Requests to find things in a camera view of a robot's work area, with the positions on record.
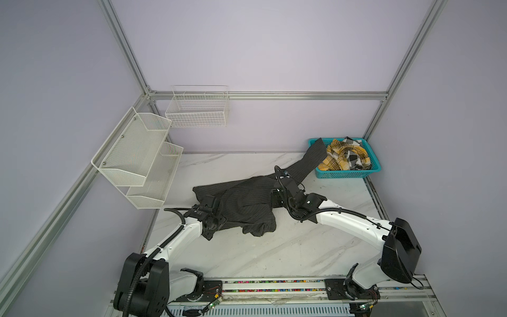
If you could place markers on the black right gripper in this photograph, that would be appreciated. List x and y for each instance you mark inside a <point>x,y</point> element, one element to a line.
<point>273,196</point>

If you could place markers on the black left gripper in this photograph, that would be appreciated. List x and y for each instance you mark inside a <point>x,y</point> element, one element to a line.
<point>220,218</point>

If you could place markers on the dark grey pinstriped shirt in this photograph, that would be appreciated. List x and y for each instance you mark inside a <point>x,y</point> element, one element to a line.
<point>247,203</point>

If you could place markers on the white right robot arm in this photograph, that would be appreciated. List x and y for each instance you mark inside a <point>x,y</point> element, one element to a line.
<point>397,249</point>

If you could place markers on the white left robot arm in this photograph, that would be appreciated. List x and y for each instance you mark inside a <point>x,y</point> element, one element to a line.
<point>147,282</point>

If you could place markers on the yellow plaid shirt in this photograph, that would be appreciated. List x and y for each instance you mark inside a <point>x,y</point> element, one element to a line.
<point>346,155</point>

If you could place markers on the teal plastic basket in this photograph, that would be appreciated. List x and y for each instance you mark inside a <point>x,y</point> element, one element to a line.
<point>376,167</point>

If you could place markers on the white mesh two-tier shelf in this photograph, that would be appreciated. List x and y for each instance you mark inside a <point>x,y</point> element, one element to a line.
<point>138,160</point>

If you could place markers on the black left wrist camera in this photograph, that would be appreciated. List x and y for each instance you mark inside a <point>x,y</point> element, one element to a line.
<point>209,203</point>

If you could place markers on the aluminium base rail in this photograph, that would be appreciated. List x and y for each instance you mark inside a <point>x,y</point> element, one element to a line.
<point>307,296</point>

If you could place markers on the white wire wall basket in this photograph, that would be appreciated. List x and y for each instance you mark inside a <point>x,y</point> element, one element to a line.
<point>198,106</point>

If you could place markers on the aluminium frame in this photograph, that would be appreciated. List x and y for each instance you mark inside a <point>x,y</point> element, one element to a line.
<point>23,269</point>

